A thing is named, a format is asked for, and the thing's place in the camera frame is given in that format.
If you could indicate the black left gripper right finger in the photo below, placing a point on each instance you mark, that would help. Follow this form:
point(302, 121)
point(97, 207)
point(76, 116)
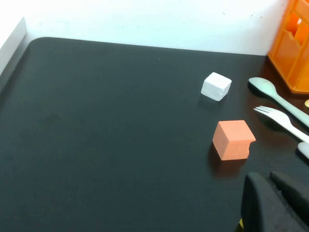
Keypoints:
point(297, 198)

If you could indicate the orange foam cube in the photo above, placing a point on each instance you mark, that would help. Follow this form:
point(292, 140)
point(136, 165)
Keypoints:
point(231, 140)

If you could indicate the yellow plastic spoon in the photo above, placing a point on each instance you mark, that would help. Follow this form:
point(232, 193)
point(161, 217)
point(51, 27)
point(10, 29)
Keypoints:
point(307, 103)

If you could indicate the pale green plastic spoon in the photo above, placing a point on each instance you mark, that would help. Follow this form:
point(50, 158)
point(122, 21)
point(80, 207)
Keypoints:
point(262, 85)

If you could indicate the white foam cube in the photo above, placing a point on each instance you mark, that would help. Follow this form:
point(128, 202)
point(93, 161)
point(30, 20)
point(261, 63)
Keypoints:
point(214, 87)

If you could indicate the yellow foam cube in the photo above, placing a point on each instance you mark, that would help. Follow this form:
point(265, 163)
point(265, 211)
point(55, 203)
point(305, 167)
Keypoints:
point(239, 226)

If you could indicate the orange plastic cutlery holder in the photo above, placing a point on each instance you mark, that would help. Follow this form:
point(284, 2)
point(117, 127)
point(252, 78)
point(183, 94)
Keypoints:
point(285, 55)

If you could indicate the translucent grey plastic knife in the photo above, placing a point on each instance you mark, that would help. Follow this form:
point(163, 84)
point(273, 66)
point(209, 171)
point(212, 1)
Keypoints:
point(304, 149)

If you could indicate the white plastic fork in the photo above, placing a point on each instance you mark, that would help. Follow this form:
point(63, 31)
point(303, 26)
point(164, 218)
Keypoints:
point(282, 118)

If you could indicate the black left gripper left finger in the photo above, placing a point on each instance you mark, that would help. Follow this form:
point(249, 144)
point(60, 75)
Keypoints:
point(260, 207)

